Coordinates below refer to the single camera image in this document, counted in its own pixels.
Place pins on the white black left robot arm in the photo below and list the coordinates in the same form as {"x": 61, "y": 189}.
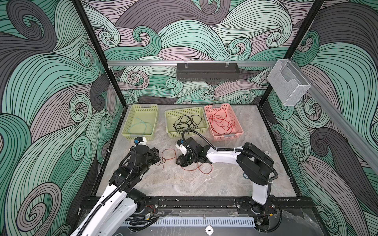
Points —
{"x": 120, "y": 199}

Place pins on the aluminium wall rail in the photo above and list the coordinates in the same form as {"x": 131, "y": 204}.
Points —
{"x": 174, "y": 63}

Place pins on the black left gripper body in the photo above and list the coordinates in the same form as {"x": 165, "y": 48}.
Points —
{"x": 150, "y": 158}

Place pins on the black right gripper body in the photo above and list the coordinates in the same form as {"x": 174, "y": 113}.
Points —
{"x": 185, "y": 160}

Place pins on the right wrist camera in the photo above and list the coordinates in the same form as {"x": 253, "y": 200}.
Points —
{"x": 180, "y": 145}

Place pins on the middle light green basket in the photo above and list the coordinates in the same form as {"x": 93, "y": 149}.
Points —
{"x": 179, "y": 120}

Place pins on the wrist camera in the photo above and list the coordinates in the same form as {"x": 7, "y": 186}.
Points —
{"x": 180, "y": 145}
{"x": 140, "y": 141}

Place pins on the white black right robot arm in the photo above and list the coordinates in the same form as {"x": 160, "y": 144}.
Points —
{"x": 255, "y": 164}

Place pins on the black wall-mounted tray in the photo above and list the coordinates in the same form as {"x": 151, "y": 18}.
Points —
{"x": 207, "y": 72}

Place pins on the clear acrylic wall box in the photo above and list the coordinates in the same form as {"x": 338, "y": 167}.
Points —
{"x": 288, "y": 81}

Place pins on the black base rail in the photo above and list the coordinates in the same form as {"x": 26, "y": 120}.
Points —
{"x": 238, "y": 205}

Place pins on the pink plastic basket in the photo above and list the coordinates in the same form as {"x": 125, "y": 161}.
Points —
{"x": 223, "y": 123}

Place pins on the light green basket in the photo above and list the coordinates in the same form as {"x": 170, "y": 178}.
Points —
{"x": 141, "y": 121}
{"x": 179, "y": 120}

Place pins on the left light green basket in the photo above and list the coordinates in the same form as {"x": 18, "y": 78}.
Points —
{"x": 141, "y": 121}

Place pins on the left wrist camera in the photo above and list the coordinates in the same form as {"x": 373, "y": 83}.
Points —
{"x": 140, "y": 141}

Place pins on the white slotted cable duct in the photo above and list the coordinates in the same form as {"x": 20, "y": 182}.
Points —
{"x": 205, "y": 221}

